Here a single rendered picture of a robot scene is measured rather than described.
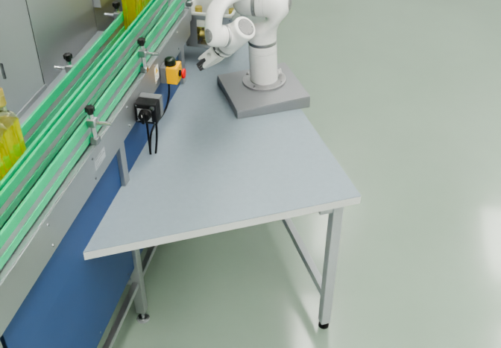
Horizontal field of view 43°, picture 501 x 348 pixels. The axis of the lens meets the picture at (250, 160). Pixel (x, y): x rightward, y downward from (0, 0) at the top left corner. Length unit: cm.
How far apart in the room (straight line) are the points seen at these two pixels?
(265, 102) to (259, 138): 21
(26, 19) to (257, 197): 96
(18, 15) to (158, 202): 77
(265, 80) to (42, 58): 94
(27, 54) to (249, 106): 89
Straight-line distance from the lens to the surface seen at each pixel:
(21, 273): 169
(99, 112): 203
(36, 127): 204
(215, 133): 251
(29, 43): 226
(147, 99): 226
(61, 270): 194
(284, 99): 263
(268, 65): 268
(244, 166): 233
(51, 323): 195
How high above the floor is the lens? 216
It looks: 37 degrees down
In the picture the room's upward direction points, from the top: straight up
